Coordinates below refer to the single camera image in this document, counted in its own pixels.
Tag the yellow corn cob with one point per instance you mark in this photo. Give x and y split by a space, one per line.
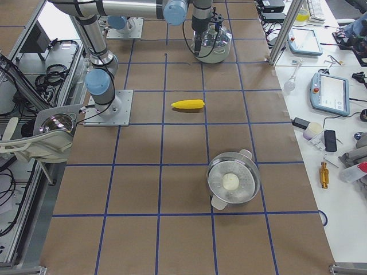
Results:
191 104

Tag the aluminium frame post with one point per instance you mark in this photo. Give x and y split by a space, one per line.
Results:
286 27

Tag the far teach pendant tablet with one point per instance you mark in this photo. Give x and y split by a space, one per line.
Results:
304 41

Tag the black smartphone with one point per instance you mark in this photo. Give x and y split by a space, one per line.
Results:
330 141

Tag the white cup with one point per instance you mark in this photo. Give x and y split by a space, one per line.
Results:
312 130

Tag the near teach pendant tablet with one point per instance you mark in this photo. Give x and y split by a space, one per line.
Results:
330 94

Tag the gold metal connector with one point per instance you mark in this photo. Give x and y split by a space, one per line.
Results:
324 175

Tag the white light bulb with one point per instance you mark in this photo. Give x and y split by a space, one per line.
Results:
290 85

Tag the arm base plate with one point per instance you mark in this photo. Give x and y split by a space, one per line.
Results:
117 114
124 28

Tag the metal bowl on chair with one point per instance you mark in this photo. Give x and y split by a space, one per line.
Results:
59 121

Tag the black power adapter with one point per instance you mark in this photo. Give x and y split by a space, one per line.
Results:
300 123

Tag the white keyboard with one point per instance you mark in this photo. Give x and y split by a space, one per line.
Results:
315 11

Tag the yellow tape roll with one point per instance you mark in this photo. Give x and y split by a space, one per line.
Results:
302 15

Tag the glass pot lid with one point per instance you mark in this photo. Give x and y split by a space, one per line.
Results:
213 40

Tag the pale green electric pot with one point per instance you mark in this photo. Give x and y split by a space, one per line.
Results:
213 54

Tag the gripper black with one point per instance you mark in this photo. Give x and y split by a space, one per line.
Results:
198 34

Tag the steel steamer pot with bun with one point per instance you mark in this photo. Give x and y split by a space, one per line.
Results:
233 179

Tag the teach pendant tablet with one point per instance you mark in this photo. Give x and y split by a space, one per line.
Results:
304 41
330 94

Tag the black scissors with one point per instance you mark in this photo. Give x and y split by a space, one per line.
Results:
324 71

